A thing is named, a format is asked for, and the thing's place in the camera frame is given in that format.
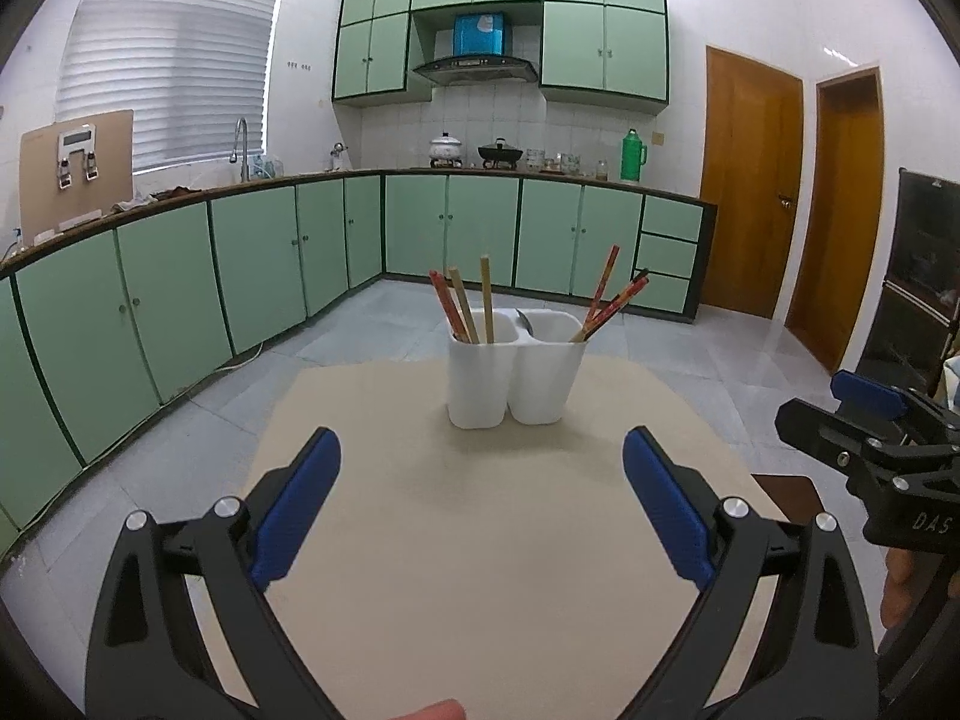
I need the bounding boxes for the wooden chopstick red end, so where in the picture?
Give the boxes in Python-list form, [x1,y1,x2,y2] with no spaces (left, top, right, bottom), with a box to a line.
[583,244,620,330]

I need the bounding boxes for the wooden chopstick red patterned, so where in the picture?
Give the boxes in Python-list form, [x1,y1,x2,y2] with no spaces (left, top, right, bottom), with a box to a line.
[428,270,470,343]

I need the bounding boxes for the green lower kitchen cabinets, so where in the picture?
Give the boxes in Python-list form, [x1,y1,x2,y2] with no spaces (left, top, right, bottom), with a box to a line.
[2,171,716,541]

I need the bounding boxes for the green kitchen cabinets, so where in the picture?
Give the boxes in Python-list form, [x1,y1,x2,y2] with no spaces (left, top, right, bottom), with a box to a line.
[332,0,670,114]
[2,171,716,541]

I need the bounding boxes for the green upper kitchen cabinets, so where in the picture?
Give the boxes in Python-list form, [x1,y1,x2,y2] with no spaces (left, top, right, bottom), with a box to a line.
[332,0,670,114]

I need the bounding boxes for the person right hand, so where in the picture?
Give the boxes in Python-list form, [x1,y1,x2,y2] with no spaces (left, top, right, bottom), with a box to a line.
[880,548,916,631]

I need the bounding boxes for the person left hand fingertip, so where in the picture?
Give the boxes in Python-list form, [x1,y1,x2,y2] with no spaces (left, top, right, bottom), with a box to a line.
[394,699,467,720]

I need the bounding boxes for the black appliance at right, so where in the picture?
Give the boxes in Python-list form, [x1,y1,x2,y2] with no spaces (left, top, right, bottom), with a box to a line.
[856,169,958,395]

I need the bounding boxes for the brown wooden chair seat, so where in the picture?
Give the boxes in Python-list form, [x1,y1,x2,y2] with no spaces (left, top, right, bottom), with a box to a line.
[754,475,823,525]

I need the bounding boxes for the brown wooden door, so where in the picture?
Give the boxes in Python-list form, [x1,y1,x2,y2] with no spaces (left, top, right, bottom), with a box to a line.
[700,47,804,319]
[786,68,885,372]

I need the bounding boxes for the green thermos jug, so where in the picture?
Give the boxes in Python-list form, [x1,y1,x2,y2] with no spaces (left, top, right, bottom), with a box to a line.
[620,128,647,182]

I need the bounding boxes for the white double utensil holder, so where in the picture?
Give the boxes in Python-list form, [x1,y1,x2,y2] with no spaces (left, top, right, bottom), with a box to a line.
[446,309,586,429]

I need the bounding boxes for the glass jars on counter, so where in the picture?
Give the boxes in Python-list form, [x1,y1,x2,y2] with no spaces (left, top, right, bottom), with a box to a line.
[524,148,608,181]

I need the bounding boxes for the black wok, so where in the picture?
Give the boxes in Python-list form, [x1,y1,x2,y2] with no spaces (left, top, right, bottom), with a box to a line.
[478,138,524,171]

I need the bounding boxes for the cardboard board with device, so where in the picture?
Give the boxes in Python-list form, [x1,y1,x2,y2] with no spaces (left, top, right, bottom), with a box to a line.
[18,109,133,244]

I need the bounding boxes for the chrome sink faucet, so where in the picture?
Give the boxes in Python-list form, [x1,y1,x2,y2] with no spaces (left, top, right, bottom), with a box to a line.
[228,117,251,184]

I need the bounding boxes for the white cooking pot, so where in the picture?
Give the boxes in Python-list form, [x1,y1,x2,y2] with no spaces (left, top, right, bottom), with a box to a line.
[428,132,464,167]

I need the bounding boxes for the black range hood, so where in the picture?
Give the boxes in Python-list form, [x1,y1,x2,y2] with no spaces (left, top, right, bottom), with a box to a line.
[413,54,539,86]

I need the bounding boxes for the blue box on hood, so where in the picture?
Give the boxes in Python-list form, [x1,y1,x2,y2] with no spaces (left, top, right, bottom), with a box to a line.
[452,11,512,57]

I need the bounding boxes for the white window blinds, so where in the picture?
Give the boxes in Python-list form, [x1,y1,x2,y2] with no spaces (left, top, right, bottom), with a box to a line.
[55,0,278,171]

